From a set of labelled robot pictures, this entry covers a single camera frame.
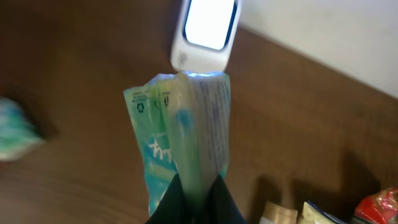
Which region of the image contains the white barcode scanner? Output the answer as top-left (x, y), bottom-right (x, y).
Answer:
top-left (170, 0), bottom-right (242, 73)

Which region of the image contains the teal tissue pack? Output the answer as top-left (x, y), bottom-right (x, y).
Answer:
top-left (1, 97), bottom-right (45, 162)

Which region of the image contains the teal wet wipes pack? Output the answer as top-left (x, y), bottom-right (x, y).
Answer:
top-left (123, 72), bottom-right (231, 215)

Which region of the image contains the cream and blue snack bag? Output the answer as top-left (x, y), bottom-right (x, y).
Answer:
top-left (298, 201), bottom-right (346, 224)

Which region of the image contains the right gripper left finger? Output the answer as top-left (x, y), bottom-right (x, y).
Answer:
top-left (146, 174), bottom-right (187, 224)

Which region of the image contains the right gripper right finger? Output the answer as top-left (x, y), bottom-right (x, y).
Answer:
top-left (205, 175), bottom-right (247, 224)

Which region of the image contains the orange biscuit packet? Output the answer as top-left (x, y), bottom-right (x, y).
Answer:
top-left (350, 188), bottom-right (397, 224)

